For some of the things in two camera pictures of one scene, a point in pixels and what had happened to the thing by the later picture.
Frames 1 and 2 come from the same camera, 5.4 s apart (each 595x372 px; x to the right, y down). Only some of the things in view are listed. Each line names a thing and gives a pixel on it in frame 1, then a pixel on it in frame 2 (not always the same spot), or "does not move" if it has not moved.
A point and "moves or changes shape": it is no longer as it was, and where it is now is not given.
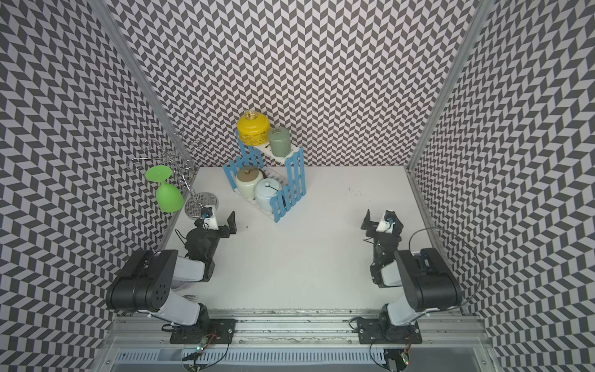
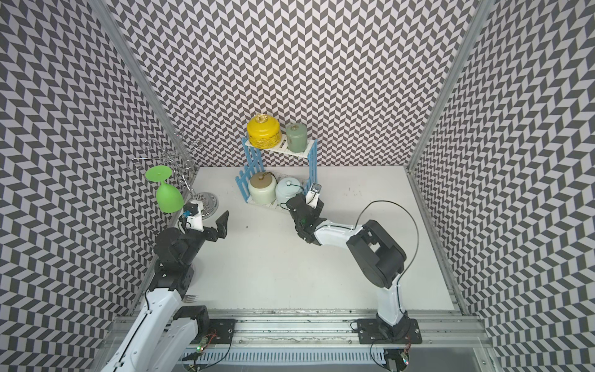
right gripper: [372, 225] → [319, 208]
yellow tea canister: [253, 129] moves or changes shape
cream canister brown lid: [246, 180] → [262, 188]
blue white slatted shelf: [269, 183] moves or changes shape
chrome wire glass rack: [177, 154] does not move
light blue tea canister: [264, 190] → [287, 187]
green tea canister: [280, 139] → [297, 136]
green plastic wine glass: [169, 198] does not move
